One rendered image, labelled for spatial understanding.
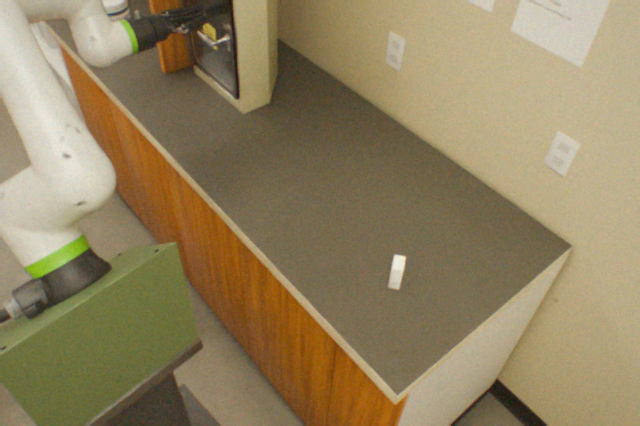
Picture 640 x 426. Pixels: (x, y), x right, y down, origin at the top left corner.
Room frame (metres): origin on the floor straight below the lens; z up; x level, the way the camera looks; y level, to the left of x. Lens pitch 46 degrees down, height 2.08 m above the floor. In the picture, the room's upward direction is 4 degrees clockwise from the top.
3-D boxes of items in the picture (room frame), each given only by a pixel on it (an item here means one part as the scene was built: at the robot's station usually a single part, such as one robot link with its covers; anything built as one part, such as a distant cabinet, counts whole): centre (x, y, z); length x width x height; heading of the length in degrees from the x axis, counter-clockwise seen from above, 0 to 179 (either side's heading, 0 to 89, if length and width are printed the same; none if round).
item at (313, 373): (1.53, 0.26, 0.45); 2.05 x 0.67 x 0.90; 43
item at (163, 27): (1.39, 0.50, 1.31); 0.09 x 0.08 x 0.07; 133
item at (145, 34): (1.34, 0.55, 1.31); 0.09 x 0.06 x 0.12; 43
